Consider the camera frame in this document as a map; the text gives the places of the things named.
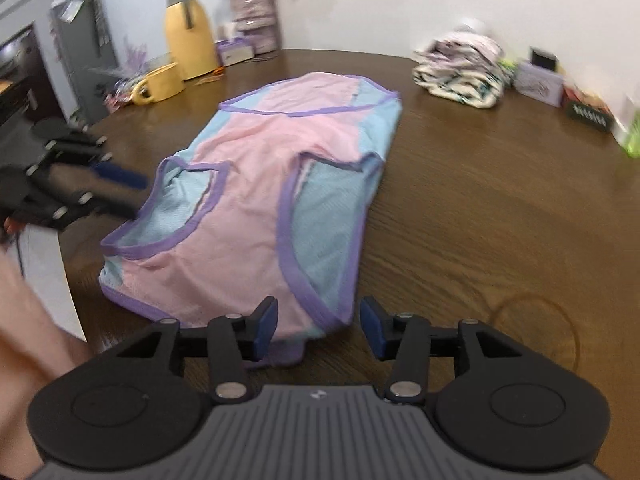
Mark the grey refrigerator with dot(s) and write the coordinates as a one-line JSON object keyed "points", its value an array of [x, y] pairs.
{"points": [[85, 60]]}

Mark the green spray bottle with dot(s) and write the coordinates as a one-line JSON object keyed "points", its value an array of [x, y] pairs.
{"points": [[632, 137]]}

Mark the dark red box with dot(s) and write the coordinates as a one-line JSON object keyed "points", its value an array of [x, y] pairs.
{"points": [[590, 115]]}

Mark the small black box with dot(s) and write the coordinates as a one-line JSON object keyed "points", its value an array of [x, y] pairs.
{"points": [[544, 59]]}

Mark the purple tissue box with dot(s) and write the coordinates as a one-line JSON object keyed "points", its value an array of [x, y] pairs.
{"points": [[235, 52]]}

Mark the grey tin box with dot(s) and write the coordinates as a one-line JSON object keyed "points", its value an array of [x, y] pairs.
{"points": [[537, 85]]}

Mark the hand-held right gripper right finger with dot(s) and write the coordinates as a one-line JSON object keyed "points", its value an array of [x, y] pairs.
{"points": [[372, 330]]}

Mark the cream green floral folded cloth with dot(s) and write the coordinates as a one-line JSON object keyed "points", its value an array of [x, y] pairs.
{"points": [[460, 85]]}

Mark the pink blue mesh tank top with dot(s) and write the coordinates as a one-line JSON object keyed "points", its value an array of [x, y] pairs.
{"points": [[240, 200]]}

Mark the purple knitted vase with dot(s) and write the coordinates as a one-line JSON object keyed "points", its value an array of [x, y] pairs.
{"points": [[255, 20]]}

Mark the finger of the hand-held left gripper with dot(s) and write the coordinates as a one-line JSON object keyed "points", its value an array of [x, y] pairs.
{"points": [[100, 205], [120, 175]]}

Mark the green packet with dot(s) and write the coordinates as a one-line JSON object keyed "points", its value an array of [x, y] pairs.
{"points": [[509, 66]]}

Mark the red snack packet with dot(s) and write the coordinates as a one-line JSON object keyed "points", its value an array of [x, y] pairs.
{"points": [[120, 95]]}

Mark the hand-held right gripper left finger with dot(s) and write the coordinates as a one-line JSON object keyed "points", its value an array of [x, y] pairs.
{"points": [[267, 327]]}

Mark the yellow thermos jug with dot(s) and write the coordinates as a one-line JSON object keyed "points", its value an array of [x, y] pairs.
{"points": [[190, 40]]}

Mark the pink floral folded cloth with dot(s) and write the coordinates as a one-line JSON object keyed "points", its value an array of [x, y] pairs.
{"points": [[465, 45]]}

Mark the clear plastic pouch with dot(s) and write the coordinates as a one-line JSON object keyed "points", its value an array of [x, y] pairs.
{"points": [[67, 10]]}

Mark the yellow mug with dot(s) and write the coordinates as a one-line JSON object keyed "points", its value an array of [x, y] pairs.
{"points": [[162, 82]]}

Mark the person's left forearm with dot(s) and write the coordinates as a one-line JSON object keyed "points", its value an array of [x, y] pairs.
{"points": [[25, 350]]}

